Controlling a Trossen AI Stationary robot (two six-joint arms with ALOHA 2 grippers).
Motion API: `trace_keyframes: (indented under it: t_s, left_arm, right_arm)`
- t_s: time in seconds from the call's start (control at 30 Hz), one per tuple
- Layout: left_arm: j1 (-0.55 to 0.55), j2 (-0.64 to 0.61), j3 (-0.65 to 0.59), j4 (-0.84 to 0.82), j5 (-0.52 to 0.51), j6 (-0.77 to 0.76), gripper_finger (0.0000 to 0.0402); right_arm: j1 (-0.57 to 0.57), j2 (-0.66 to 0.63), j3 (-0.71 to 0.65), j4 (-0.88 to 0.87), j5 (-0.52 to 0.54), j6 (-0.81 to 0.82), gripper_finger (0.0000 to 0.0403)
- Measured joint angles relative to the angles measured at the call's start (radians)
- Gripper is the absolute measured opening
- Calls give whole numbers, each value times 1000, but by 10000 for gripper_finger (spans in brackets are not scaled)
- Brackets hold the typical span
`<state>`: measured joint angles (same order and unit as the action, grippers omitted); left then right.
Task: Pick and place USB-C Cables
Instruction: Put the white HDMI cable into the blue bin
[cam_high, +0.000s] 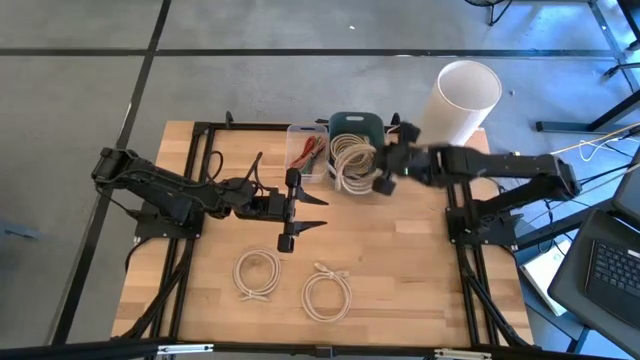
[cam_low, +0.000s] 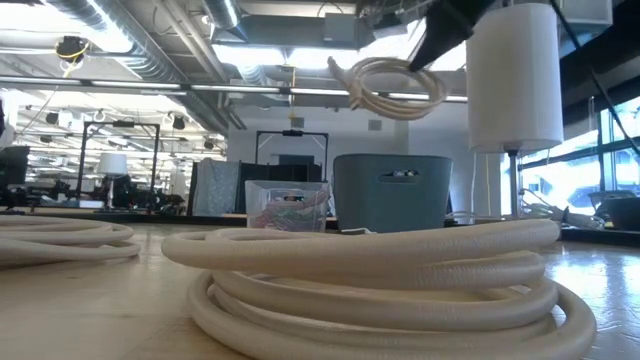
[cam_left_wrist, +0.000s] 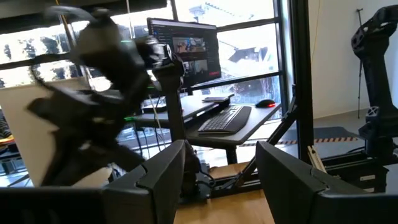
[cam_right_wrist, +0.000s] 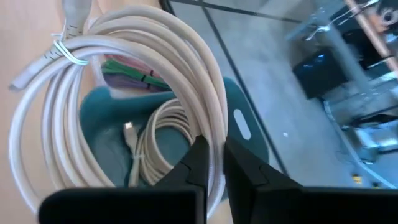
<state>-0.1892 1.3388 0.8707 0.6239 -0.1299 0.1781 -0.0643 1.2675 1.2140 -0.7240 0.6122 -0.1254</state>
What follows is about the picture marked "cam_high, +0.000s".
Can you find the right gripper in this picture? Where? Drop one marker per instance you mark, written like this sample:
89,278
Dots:
420,162

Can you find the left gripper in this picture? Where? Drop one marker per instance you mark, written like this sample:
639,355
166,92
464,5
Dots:
270,207

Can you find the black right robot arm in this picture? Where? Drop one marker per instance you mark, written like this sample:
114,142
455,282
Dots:
500,162

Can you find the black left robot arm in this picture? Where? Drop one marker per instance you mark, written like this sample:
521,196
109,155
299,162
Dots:
165,187

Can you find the black clamp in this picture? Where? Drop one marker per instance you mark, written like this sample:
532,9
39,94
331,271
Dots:
229,120
395,119

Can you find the teal plastic bin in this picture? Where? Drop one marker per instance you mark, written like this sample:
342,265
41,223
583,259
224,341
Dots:
340,125

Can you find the clear plastic bin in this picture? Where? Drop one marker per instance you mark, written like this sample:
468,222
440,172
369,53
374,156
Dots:
292,150

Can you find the white lamp with wooden base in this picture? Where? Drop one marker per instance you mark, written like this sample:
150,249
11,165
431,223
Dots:
460,105

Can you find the black monitor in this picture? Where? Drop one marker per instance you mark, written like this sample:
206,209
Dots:
630,200

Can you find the dark grey laptop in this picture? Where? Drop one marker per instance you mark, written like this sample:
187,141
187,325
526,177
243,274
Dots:
615,270

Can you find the black aluminium extrusion frame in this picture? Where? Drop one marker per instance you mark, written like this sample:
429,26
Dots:
250,126

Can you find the black desk frame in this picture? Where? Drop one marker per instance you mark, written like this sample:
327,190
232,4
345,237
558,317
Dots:
565,126
627,15

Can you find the silver metal bracket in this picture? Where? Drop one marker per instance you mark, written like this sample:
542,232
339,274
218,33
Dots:
185,349
462,355

